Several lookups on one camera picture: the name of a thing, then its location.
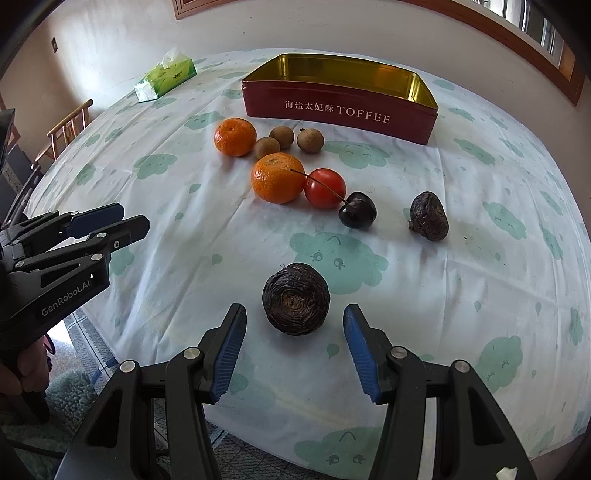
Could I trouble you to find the green tissue pack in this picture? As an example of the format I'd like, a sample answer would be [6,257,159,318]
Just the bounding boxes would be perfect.
[134,47,198,103]

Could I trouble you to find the red tomato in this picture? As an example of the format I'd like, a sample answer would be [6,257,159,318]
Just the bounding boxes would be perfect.
[304,168,347,209]

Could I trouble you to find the green shaggy rug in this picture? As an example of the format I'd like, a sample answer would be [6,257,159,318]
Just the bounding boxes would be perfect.
[0,369,99,480]

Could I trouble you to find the dark red cherry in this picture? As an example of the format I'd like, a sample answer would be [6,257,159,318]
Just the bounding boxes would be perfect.
[290,168,378,229]

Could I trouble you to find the light wooden chair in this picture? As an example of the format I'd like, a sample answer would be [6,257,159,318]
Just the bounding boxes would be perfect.
[34,99,94,160]

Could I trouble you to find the orange tangerine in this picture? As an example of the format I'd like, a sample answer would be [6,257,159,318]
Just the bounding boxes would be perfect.
[250,152,306,204]
[213,117,257,158]

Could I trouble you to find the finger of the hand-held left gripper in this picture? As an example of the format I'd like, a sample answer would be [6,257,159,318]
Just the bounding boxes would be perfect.
[14,215,151,274]
[0,202,125,259]

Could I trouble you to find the white green cloud-print tablecloth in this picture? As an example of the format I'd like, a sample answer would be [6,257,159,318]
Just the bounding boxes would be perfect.
[21,48,591,462]

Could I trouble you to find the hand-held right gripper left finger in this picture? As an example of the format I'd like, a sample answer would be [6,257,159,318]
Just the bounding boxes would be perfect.
[58,303,247,480]

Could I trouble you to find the red metal tin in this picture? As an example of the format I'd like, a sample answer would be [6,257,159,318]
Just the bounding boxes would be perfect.
[241,53,439,146]

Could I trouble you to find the wooden framed window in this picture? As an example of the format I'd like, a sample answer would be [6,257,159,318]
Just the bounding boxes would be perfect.
[172,0,587,108]

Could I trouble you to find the person's left hand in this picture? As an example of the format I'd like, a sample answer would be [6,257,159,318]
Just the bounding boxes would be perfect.
[18,335,52,395]

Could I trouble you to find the dark brown water chestnut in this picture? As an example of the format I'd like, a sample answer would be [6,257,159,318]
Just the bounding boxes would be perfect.
[262,262,331,336]
[409,191,450,241]

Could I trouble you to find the brown longan with stem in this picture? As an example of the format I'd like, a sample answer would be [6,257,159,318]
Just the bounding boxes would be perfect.
[296,128,325,154]

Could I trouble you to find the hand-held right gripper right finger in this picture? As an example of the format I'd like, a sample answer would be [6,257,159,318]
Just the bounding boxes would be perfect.
[342,304,539,480]

